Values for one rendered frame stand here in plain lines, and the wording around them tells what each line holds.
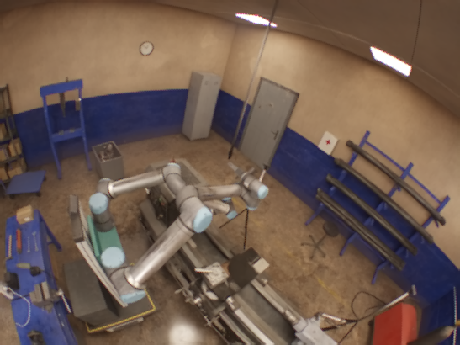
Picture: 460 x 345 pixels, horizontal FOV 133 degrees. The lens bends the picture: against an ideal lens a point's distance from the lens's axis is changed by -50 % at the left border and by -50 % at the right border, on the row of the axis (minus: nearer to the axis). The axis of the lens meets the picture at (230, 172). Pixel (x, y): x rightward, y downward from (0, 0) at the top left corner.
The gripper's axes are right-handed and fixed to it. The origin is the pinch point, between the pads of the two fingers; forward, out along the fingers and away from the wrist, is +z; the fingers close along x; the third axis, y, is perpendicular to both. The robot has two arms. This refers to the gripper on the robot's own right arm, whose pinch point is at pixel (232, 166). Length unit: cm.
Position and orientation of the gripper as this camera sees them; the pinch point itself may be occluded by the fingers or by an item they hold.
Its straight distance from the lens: 148.5
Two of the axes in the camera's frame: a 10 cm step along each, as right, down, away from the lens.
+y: -6.6, 7.5, 0.2
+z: -6.4, -5.8, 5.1
